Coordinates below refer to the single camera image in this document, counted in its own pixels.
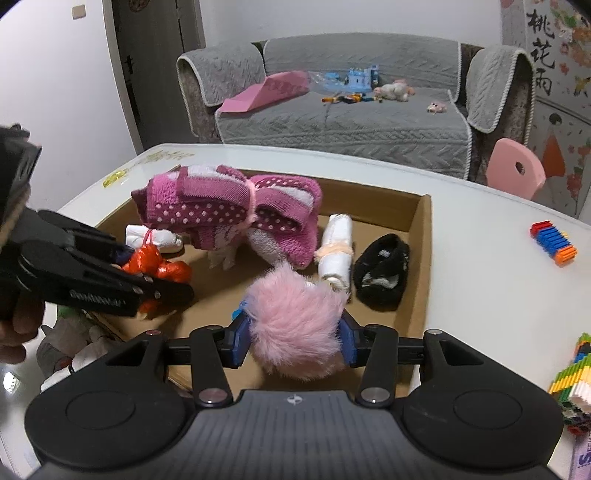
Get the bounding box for grey sock bundle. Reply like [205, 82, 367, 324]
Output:
[36, 318, 109, 374]

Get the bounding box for black white sock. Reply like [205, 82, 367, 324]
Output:
[353, 233, 411, 311]

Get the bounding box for scattered toy building bricks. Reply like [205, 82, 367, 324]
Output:
[322, 92, 384, 104]

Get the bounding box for blue orange block strip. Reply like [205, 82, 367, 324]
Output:
[529, 220, 579, 267]

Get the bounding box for blue toy castle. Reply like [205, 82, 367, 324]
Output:
[346, 66, 380, 90]

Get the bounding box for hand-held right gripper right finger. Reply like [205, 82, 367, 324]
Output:
[338, 310, 477, 408]

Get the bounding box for white sock bundle pink band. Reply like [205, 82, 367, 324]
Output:
[314, 213, 355, 292]

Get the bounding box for clear plastic bag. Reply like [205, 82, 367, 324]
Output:
[307, 71, 347, 90]

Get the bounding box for grey door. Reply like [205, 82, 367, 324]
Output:
[113, 0, 206, 155]

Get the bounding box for grey quilted sofa seat cover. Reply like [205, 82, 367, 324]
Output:
[215, 33, 472, 181]

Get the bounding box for pink plastic chair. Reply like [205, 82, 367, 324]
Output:
[486, 137, 546, 201]

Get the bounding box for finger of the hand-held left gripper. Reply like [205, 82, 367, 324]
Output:
[36, 209, 136, 268]
[18, 240, 195, 318]

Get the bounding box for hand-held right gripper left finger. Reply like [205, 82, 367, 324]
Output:
[104, 316, 253, 408]

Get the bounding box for orange cloth bundle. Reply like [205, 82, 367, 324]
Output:
[121, 244, 192, 319]

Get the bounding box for white roll red tie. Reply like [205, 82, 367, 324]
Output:
[124, 224, 184, 254]

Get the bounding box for grey quilted armrest cover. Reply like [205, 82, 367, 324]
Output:
[177, 41, 269, 108]
[465, 45, 536, 134]

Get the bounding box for flower-stickered refrigerator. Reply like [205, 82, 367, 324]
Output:
[501, 0, 591, 220]

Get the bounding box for grey sofa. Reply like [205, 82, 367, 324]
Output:
[177, 32, 539, 181]

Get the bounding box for pink dotted towel bundle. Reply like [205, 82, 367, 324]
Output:
[130, 164, 323, 269]

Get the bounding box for white plush toy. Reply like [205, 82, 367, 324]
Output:
[373, 79, 415, 101]

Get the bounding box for person's left hand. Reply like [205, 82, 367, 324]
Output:
[0, 300, 46, 367]

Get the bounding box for white desk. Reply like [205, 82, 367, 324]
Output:
[0, 143, 591, 480]

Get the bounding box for purple printed package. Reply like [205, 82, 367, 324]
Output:
[566, 434, 591, 480]

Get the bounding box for shallow cardboard box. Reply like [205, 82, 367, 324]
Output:
[95, 164, 432, 398]

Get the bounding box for multicoloured block model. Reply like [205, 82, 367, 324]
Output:
[549, 331, 591, 437]

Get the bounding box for pink fluffy ball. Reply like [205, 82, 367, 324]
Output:
[245, 262, 348, 381]

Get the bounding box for pink paper bag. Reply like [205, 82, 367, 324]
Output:
[217, 70, 309, 114]

